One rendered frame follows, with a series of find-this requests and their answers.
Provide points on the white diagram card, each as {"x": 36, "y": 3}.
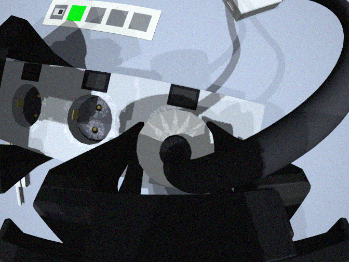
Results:
{"x": 122, "y": 19}

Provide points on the white power strip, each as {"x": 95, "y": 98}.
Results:
{"x": 62, "y": 112}

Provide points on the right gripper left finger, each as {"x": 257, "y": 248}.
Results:
{"x": 100, "y": 168}

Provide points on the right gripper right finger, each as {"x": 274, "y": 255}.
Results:
{"x": 290, "y": 182}

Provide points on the white plug with two brass pins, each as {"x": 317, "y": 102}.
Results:
{"x": 22, "y": 183}

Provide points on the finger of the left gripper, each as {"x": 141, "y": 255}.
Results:
{"x": 15, "y": 163}
{"x": 28, "y": 46}

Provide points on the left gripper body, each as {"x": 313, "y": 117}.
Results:
{"x": 7, "y": 31}

